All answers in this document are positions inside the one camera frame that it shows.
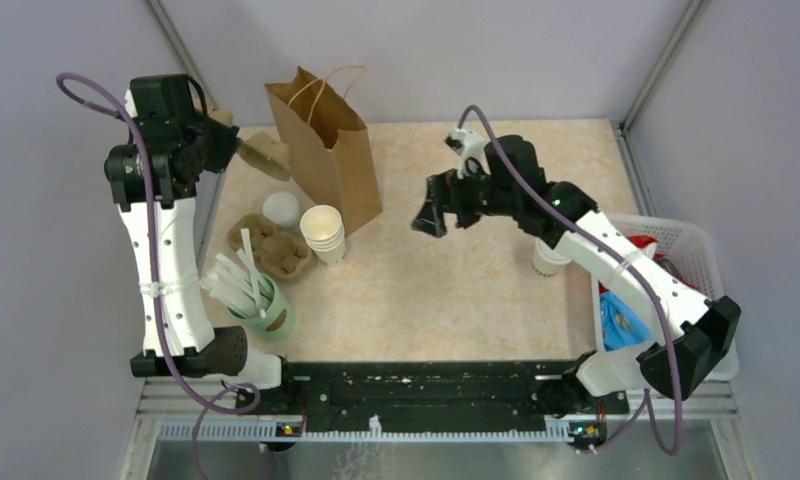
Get red snack packet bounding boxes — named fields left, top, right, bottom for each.
left=628, top=235, right=677, bottom=275

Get stack of cardboard cup carriers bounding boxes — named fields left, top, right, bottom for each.
left=226, top=213, right=317, bottom=284

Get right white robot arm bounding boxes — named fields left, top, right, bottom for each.
left=412, top=129, right=741, bottom=412

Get brown cardboard cup carrier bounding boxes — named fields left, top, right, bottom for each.
left=207, top=108, right=291, bottom=181

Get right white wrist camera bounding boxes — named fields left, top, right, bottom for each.
left=445, top=128, right=487, bottom=179

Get brown paper bag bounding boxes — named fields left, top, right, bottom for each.
left=264, top=65, right=383, bottom=235

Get stack of white lids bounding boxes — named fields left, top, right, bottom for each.
left=261, top=191, right=301, bottom=229

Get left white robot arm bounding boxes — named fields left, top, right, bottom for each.
left=104, top=74, right=297, bottom=414

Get blue snack packet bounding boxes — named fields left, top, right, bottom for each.
left=599, top=291, right=653, bottom=351

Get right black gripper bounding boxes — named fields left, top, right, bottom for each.
left=411, top=159, right=518, bottom=238

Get white plastic basket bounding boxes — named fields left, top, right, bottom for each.
left=591, top=214, right=739, bottom=382

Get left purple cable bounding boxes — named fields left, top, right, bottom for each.
left=55, top=71, right=262, bottom=480

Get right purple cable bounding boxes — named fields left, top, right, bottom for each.
left=456, top=104, right=685, bottom=457

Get purple cable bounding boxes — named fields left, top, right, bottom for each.
left=456, top=104, right=685, bottom=457
left=55, top=71, right=262, bottom=480

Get stack of white paper cups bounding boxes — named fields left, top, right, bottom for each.
left=299, top=205, right=346, bottom=265

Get white paper coffee cup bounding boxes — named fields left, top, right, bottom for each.
left=531, top=239, right=572, bottom=277

